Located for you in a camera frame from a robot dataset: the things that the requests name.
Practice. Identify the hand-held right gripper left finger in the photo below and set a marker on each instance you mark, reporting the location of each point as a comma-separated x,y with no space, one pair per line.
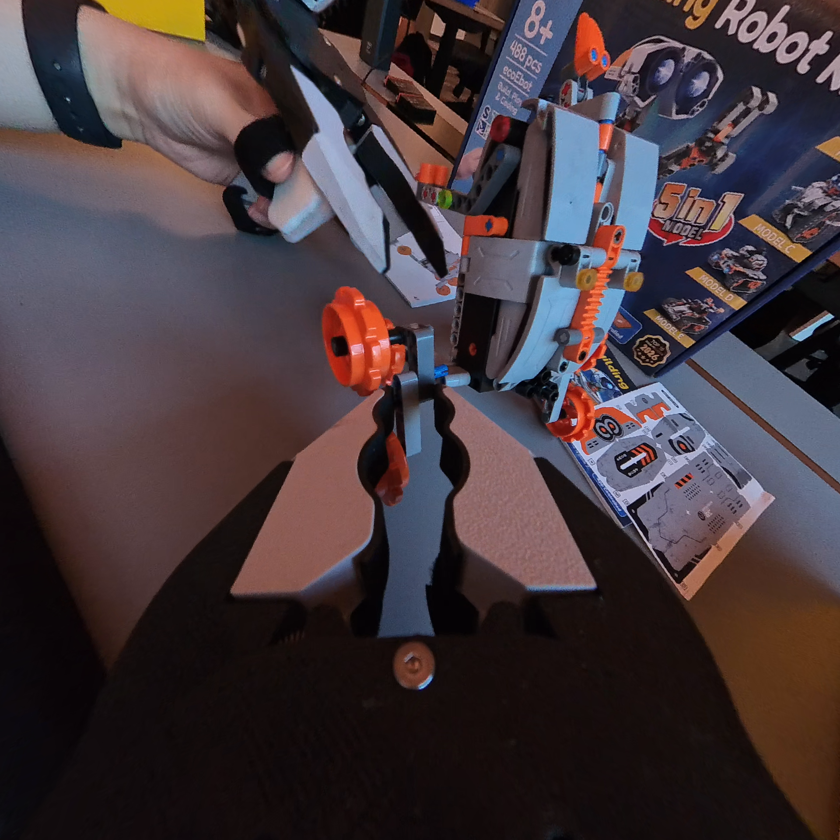
315,525

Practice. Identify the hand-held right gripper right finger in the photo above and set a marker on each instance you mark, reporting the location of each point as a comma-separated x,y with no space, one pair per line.
518,525

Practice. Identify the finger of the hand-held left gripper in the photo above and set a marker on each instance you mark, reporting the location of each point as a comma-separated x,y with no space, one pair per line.
400,197
348,190

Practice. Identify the grey toy robot model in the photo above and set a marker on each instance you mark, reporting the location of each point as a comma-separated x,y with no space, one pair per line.
544,262

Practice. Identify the person's left hand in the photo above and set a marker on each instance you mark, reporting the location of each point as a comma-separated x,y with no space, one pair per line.
177,118

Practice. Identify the white instruction booklet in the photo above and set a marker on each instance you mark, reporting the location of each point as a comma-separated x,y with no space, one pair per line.
420,262

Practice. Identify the black flat device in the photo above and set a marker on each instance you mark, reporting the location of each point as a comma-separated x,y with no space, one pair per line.
410,98

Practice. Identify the yellow storage bin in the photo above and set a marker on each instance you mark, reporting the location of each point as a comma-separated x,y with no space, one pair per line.
157,16

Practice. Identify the blue cover booklet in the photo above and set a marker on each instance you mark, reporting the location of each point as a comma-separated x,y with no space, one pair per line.
610,394

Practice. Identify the sticker sheet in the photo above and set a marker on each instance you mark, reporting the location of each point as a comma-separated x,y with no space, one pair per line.
676,485

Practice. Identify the black wristband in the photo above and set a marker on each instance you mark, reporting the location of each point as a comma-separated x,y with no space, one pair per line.
65,72

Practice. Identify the blue robot kit box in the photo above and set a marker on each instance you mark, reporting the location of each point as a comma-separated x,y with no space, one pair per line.
722,164

